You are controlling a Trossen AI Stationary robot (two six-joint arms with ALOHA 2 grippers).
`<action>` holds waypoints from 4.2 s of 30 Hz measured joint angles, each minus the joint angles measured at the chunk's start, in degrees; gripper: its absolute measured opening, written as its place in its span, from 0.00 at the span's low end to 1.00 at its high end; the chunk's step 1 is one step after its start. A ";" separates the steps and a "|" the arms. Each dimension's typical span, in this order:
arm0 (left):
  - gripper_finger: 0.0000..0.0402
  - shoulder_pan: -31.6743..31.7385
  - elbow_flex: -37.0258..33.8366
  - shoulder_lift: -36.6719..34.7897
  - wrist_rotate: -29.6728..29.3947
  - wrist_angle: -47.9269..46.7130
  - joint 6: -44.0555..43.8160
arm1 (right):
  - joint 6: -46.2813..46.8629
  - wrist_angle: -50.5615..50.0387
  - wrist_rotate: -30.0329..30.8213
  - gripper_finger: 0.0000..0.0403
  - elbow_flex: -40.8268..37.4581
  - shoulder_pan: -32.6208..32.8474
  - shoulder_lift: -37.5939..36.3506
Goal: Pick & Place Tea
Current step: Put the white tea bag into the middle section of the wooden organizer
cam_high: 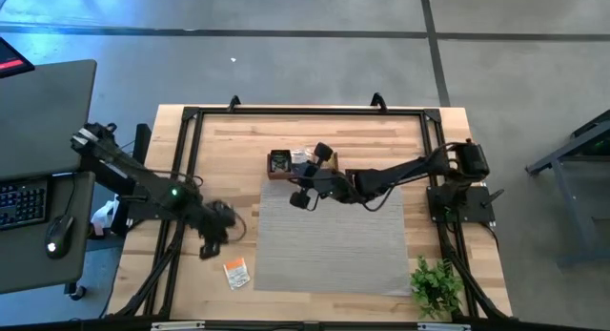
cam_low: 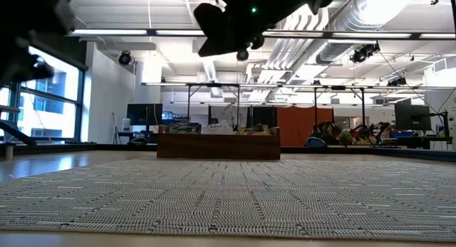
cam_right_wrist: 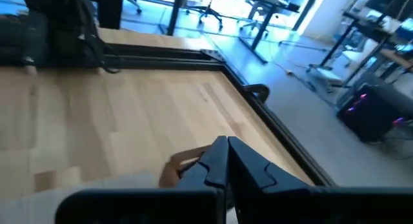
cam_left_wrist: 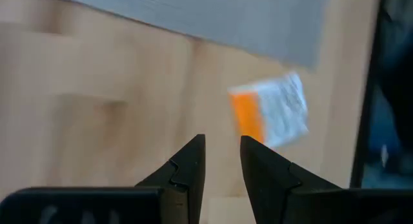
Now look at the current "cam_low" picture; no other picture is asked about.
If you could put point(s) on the black background desk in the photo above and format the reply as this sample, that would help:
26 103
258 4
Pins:
424 140

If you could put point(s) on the yellow mango tea bag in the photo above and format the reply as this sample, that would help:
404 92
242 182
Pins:
254 130

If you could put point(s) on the black ceiling spotlight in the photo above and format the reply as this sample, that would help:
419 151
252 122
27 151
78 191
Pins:
361 55
397 81

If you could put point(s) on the wooden compartment box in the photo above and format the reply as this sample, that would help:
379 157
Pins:
217 147

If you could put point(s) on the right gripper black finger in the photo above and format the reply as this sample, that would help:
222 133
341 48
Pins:
213 21
224 46

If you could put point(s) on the ceiling strip light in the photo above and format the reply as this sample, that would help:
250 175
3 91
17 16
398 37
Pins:
180 32
110 32
370 35
436 36

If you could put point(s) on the small potted plant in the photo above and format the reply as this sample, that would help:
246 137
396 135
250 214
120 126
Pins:
345 137

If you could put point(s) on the silver ventilation duct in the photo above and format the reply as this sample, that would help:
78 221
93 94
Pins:
356 22

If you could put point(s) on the black computer monitor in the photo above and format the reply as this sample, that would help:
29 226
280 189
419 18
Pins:
144 114
412 117

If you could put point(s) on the white box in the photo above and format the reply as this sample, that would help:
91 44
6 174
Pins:
126 124

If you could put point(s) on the large office window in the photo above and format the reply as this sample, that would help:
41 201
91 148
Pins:
53 97

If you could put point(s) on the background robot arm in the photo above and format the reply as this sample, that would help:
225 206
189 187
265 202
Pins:
372 129
327 129

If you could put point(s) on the grey woven placemat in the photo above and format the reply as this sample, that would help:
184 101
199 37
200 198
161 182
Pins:
228 204

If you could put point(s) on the orange partition wall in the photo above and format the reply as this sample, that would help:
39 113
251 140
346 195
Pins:
295 122

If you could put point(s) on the grey blue chair back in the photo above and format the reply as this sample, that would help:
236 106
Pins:
315 142

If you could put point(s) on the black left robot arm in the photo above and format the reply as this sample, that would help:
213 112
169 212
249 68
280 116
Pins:
28 12

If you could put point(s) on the black background workstation frame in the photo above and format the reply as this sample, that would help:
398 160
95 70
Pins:
315 115

